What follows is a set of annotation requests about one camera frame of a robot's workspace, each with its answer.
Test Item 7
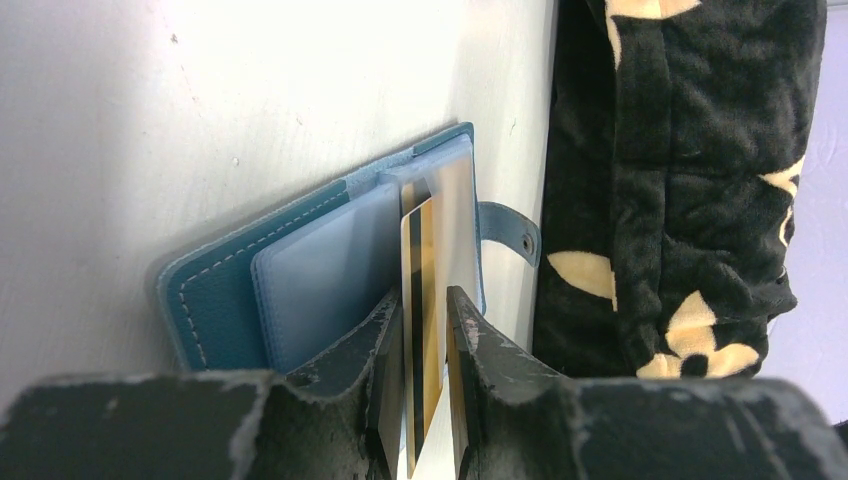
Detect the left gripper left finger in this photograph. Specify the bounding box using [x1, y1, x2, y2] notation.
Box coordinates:
[1, 291, 403, 479]

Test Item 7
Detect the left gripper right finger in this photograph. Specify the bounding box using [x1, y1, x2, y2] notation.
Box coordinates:
[446, 286, 847, 479]

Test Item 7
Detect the gold card with black stripe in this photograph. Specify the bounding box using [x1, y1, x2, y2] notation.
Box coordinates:
[400, 180, 444, 478]

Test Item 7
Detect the blue leather card holder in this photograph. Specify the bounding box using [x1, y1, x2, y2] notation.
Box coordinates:
[156, 122, 541, 373]

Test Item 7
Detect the black blanket with beige flowers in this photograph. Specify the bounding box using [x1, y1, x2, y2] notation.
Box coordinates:
[532, 1, 827, 379]

